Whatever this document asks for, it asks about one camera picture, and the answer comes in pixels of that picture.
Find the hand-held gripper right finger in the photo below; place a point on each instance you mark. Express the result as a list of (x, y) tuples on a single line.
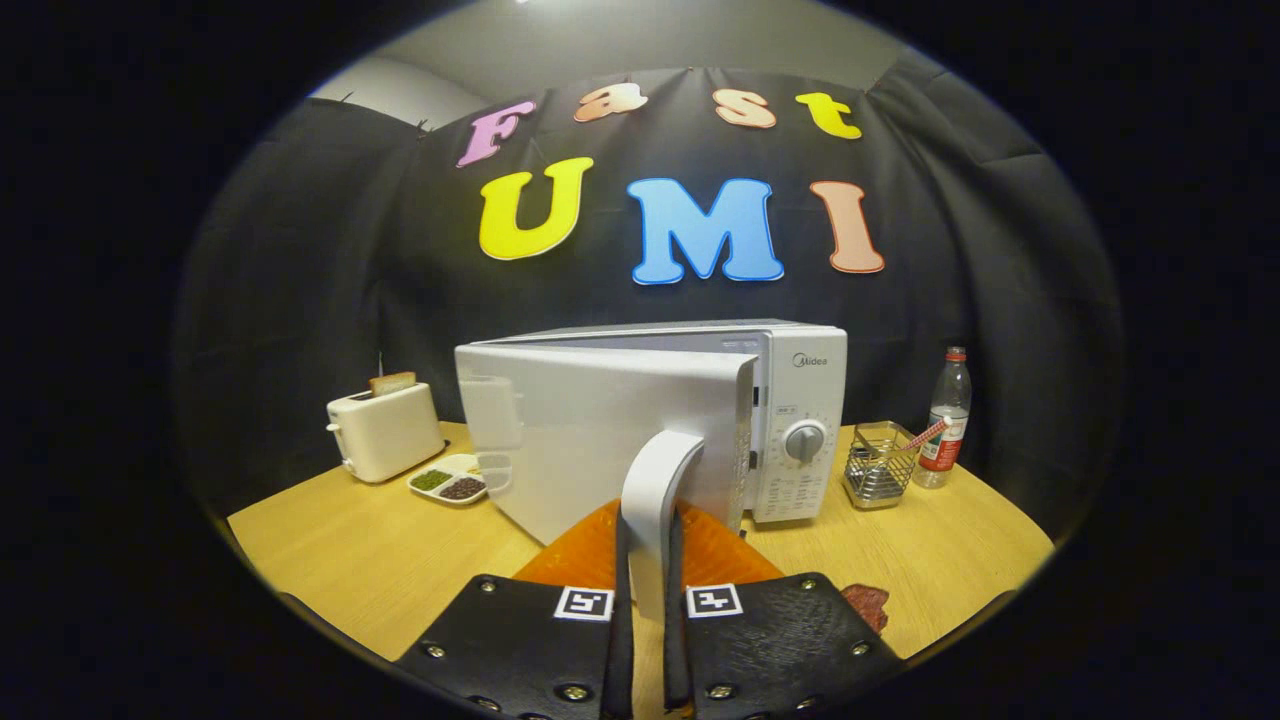
[(676, 665)]

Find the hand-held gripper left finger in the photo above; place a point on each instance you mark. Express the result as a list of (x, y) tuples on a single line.
[(622, 670)]

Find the red-brown meat slice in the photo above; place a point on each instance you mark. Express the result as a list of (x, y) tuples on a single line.
[(868, 603)]

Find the white toaster oven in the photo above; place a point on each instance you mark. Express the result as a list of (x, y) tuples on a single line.
[(600, 430)]

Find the cream pop-up toaster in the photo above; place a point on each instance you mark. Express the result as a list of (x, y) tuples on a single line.
[(390, 435)]

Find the white divided bean dish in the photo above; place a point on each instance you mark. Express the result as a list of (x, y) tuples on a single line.
[(450, 487)]

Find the red striped straw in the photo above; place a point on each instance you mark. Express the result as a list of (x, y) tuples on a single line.
[(925, 434)]

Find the clear red-label plastic bottle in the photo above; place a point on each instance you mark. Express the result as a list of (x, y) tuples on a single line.
[(945, 420)]

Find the toasted bread slice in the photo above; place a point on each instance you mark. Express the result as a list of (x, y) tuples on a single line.
[(392, 383)]

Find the black backdrop cloth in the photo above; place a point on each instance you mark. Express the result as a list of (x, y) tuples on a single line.
[(300, 300)]

